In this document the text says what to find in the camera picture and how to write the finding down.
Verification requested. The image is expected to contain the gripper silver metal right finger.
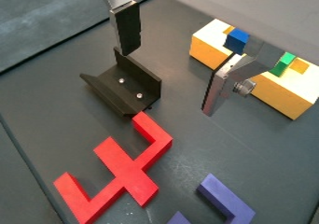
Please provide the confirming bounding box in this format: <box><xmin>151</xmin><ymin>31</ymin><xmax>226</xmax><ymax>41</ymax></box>
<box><xmin>202</xmin><ymin>38</ymin><xmax>286</xmax><ymax>116</ymax></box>

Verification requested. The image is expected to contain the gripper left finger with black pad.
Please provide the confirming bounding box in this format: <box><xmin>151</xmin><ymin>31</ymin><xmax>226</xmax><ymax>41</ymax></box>
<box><xmin>104</xmin><ymin>0</ymin><xmax>140</xmax><ymax>56</ymax></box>

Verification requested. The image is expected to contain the purple interlocking block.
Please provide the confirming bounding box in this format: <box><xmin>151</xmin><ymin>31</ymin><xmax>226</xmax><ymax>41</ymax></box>
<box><xmin>166</xmin><ymin>173</ymin><xmax>256</xmax><ymax>224</ymax></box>

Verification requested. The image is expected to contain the yellow slotted board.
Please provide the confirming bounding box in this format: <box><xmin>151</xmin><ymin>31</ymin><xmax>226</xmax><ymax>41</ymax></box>
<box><xmin>190</xmin><ymin>20</ymin><xmax>319</xmax><ymax>119</ymax></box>

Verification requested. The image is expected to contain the black angle fixture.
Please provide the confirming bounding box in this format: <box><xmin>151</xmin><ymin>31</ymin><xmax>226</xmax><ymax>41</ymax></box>
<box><xmin>80</xmin><ymin>48</ymin><xmax>162</xmax><ymax>118</ymax></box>

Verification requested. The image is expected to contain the blue bar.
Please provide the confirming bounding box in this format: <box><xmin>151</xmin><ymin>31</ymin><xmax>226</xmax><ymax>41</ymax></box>
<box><xmin>224</xmin><ymin>28</ymin><xmax>250</xmax><ymax>55</ymax></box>

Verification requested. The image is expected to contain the green bar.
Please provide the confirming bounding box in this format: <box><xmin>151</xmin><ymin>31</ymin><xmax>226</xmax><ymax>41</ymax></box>
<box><xmin>270</xmin><ymin>52</ymin><xmax>295</xmax><ymax>77</ymax></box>

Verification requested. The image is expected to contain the red interlocking block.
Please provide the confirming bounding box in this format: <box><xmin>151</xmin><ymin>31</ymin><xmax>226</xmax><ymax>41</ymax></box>
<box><xmin>54</xmin><ymin>112</ymin><xmax>174</xmax><ymax>224</ymax></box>

